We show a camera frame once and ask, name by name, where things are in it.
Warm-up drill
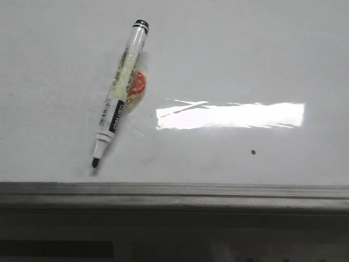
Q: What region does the red magnet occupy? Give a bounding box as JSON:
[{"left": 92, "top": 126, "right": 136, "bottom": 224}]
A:
[{"left": 125, "top": 61, "right": 148, "bottom": 112}]

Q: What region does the grey aluminium whiteboard frame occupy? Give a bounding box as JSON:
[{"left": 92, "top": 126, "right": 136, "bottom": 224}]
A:
[{"left": 1, "top": 182, "right": 348, "bottom": 215}]

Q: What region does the white whiteboard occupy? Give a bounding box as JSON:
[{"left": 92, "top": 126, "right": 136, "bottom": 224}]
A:
[{"left": 1, "top": 1, "right": 348, "bottom": 186}]

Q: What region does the white black whiteboard marker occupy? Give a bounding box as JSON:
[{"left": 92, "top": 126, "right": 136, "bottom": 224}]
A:
[{"left": 92, "top": 19, "right": 149, "bottom": 168}]

